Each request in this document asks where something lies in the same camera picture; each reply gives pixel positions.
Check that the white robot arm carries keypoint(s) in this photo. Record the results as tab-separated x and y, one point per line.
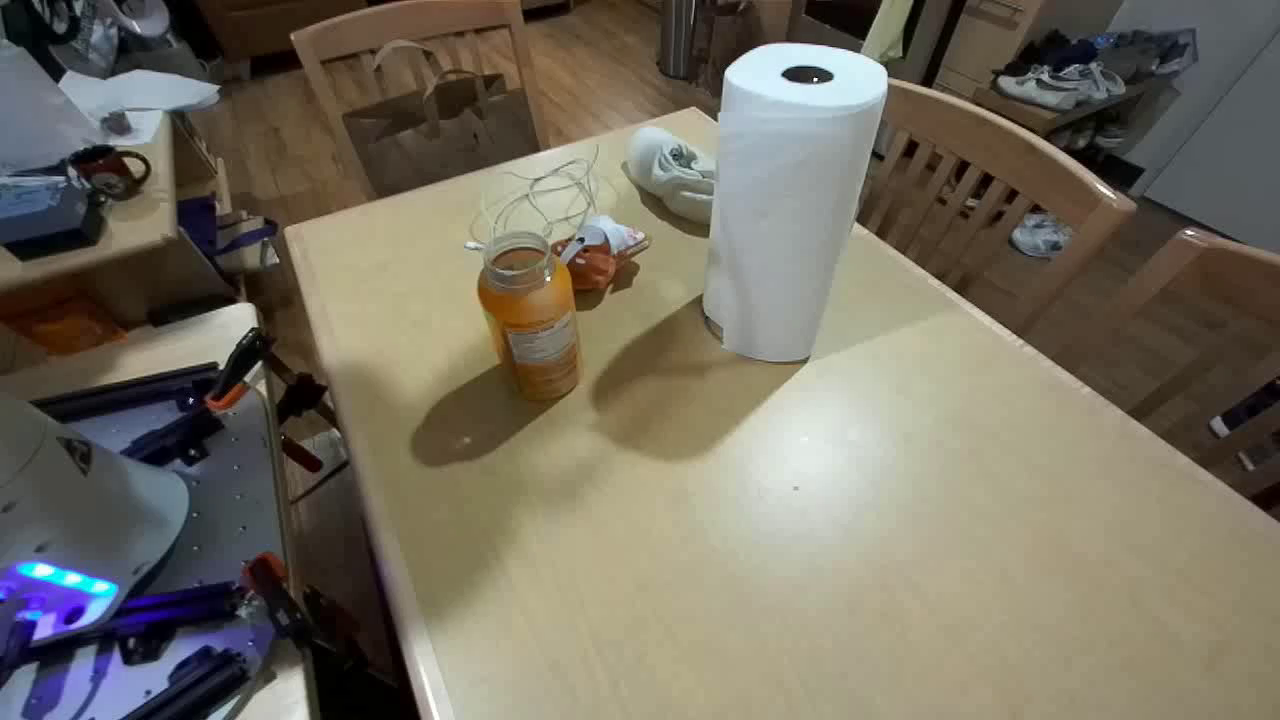
83	504

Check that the dark blue shoes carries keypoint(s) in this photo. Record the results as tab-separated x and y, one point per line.
1132	51

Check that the black orange bar clamp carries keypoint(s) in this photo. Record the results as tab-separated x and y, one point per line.
272	595
222	386

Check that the wooden shoe rack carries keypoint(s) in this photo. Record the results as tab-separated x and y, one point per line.
1065	114

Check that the wooden chair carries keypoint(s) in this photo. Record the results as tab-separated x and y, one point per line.
402	21
1200	255
1014	152

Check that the white sneakers pair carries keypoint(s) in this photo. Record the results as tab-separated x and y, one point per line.
1052	87

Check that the grey blue device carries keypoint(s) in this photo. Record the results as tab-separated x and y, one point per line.
45	214

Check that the white cloth object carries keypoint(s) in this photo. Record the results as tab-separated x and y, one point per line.
599	259

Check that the grey mounting plate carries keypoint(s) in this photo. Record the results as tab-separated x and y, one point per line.
226	504

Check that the white paper towel roll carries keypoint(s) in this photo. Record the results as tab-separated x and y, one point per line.
784	201

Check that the white paper sheet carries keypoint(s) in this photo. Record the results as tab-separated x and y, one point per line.
134	90

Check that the white grey sneakers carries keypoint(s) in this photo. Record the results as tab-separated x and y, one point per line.
1042	233

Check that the grey metal bin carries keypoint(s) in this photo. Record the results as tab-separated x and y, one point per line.
682	34

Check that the wooden side desk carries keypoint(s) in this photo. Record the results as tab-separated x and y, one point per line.
134	230

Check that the white door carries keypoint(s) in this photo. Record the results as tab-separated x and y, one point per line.
1221	123

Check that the white cap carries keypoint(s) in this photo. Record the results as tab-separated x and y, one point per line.
670	174

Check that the small wooden robot stand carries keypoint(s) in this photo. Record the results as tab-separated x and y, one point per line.
134	348

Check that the orange juice bottle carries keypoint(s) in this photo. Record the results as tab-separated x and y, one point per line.
533	333

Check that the brown paper bag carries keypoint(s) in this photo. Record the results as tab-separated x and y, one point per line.
441	142

